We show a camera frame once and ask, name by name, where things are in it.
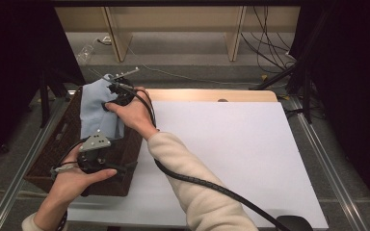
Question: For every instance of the light wooden table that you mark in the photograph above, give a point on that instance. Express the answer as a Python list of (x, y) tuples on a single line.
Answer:
[(205, 95)]

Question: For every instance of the beige wooden desk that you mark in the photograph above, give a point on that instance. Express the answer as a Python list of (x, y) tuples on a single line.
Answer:
[(173, 19)]

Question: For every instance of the light blue shorts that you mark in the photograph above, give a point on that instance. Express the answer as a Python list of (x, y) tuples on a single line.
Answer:
[(94, 109)]

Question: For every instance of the white table mat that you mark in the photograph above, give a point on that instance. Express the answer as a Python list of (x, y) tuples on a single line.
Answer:
[(244, 154)]

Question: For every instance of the person's left hand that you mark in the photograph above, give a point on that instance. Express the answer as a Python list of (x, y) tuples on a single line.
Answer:
[(67, 186)]

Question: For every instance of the dark curtain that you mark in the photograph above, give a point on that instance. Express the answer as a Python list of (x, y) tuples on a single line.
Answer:
[(353, 80), (13, 64)]

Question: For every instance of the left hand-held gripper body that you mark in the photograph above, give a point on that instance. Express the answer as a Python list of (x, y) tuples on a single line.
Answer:
[(94, 142)]

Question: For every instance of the person's right hand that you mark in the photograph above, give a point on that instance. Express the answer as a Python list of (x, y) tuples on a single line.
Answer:
[(138, 114)]

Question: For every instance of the clear plastic bag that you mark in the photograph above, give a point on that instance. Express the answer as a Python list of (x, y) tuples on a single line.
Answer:
[(85, 54)]

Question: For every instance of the brown woven basket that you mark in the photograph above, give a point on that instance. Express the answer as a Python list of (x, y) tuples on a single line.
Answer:
[(122, 150)]

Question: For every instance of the aluminium rail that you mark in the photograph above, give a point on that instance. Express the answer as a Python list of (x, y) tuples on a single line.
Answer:
[(330, 173), (22, 173)]

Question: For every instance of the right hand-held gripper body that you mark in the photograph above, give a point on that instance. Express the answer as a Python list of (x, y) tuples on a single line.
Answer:
[(123, 93)]

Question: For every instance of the black rounded object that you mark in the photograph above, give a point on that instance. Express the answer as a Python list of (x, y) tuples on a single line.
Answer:
[(297, 223)]

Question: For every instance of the black metal stand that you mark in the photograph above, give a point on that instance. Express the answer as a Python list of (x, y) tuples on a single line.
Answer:
[(45, 102), (279, 75)]

